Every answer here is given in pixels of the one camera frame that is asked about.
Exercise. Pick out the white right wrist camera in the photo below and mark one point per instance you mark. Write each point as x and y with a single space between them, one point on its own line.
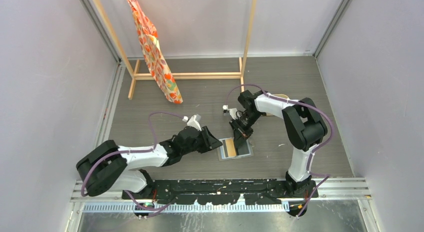
232 112

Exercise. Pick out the gold card black stripe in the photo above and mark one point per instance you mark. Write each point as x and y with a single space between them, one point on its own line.
228 150

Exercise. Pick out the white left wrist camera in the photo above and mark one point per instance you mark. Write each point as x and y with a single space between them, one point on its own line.
193 121

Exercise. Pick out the wooden rack frame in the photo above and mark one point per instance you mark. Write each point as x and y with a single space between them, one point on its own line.
134 71

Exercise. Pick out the cream oval tray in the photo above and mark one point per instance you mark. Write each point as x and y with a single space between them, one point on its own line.
281 96

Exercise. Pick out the grey card holder wallet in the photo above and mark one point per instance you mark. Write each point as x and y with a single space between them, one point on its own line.
219 152

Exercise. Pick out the aluminium front rail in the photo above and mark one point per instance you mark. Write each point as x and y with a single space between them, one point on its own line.
330 189

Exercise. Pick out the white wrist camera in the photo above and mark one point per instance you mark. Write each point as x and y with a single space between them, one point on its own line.
232 112
193 121

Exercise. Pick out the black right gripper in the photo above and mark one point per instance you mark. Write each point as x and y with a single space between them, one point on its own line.
239 130

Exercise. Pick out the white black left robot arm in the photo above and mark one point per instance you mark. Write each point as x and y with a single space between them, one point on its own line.
112 167

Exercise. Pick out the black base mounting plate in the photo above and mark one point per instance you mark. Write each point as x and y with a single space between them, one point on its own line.
222 192

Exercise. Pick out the floral fabric bag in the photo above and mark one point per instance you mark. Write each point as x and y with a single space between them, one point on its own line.
153 57

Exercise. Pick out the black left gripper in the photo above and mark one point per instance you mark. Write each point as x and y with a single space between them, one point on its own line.
209 141

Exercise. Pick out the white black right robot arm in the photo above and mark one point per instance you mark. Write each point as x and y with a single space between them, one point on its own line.
304 126

